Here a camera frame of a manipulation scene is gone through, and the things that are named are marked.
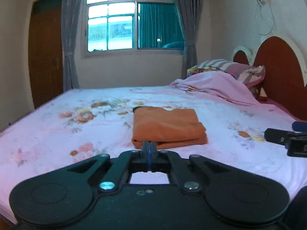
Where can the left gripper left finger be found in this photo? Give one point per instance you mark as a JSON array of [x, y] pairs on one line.
[[109, 174]]

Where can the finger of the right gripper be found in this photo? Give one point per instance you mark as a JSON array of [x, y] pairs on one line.
[[299, 126], [277, 136]]

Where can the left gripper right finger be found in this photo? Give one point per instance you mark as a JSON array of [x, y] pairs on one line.
[[191, 175]]

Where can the orange garment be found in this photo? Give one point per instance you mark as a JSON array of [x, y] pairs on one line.
[[167, 129]]

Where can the red white headboard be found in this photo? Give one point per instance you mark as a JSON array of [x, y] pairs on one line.
[[285, 78]]

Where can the floral pink bed sheet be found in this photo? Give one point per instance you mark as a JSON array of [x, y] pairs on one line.
[[81, 124]]

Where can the striped pillow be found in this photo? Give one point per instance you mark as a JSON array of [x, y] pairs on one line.
[[244, 73]]

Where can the pink blanket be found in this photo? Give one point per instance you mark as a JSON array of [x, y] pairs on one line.
[[217, 84]]

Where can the colourful patterned cloth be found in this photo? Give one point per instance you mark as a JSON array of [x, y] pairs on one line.
[[196, 70]]

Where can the brown wooden door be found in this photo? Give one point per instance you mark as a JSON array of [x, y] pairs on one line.
[[45, 51]]

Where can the right grey curtain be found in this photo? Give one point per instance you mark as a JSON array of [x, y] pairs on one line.
[[189, 12]]

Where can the grey curtain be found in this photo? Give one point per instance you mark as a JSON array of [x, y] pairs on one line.
[[70, 11], [189, 12]]

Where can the left grey curtain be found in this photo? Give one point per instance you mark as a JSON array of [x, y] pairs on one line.
[[70, 11]]

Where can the window with white frame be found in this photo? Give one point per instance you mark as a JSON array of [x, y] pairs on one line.
[[128, 26]]

